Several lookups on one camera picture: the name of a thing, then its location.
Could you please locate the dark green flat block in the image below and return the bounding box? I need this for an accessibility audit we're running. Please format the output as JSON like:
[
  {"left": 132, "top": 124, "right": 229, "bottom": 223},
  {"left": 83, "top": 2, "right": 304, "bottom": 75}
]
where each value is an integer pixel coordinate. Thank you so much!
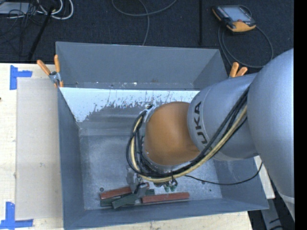
[
  {"left": 111, "top": 193, "right": 144, "bottom": 209},
  {"left": 100, "top": 188, "right": 156, "bottom": 207}
]

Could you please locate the red-brown flat block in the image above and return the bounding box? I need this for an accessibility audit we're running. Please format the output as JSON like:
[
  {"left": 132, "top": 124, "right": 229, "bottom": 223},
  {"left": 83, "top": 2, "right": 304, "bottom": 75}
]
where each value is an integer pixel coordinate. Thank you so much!
[
  {"left": 99, "top": 183, "right": 150, "bottom": 200},
  {"left": 141, "top": 192, "right": 190, "bottom": 204}
]

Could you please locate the grey metal bin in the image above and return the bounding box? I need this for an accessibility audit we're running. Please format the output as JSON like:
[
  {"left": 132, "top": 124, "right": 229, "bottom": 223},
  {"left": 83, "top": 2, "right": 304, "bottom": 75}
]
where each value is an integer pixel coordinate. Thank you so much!
[{"left": 55, "top": 41, "right": 270, "bottom": 230}]

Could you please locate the pale wood board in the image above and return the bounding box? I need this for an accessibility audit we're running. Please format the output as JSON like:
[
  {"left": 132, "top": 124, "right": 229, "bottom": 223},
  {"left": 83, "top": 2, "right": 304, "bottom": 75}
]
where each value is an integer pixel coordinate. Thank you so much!
[{"left": 15, "top": 77, "right": 63, "bottom": 220}]

